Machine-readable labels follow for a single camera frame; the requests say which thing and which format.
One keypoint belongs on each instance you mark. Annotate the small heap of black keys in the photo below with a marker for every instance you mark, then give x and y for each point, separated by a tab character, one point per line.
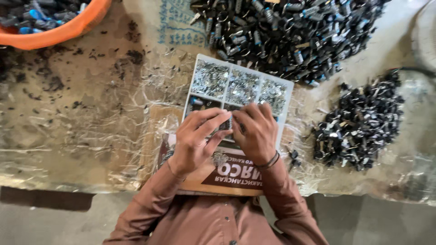
361	122

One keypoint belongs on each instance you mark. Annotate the beige sack with blue print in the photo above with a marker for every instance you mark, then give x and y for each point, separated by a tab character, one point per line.
180	23

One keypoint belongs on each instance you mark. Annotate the loose black key parts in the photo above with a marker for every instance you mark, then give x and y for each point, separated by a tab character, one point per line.
294	158

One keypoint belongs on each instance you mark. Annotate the person's right hand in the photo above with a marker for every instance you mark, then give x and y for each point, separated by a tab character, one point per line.
259	136

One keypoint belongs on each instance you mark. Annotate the person's left hand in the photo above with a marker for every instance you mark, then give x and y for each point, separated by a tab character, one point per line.
190	143

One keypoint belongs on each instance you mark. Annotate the white compartment tray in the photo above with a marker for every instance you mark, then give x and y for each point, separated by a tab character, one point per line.
235	66

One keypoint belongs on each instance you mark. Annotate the small black blue key part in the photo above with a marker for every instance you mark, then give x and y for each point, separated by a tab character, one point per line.
229	124

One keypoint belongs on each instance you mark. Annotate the heap of grey blue parts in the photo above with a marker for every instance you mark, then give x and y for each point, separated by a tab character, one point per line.
37	15

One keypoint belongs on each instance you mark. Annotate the clear plastic sheet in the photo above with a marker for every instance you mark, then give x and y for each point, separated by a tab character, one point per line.
85	143

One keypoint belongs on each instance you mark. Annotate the large heap of black keys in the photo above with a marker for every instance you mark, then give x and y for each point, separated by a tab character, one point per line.
289	34

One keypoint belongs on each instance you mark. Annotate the pile of small metal pieces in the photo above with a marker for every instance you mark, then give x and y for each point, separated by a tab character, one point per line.
242	87
273	97
209	80

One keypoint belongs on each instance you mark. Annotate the thin wrist band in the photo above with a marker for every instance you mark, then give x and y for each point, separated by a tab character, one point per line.
174	173

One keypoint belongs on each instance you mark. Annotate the orange plastic tub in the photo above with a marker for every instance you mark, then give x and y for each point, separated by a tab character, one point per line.
68	32

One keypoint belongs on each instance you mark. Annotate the scattered metal pieces on carton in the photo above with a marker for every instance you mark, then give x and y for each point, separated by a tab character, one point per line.
219	158

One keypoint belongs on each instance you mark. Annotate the black blue parts in tray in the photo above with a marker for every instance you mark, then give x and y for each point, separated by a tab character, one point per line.
199	102

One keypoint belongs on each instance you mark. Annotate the brown printed cardboard carton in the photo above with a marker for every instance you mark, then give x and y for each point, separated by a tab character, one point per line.
231	177

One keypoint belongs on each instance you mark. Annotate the brown shirt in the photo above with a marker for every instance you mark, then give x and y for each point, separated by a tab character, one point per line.
211	224

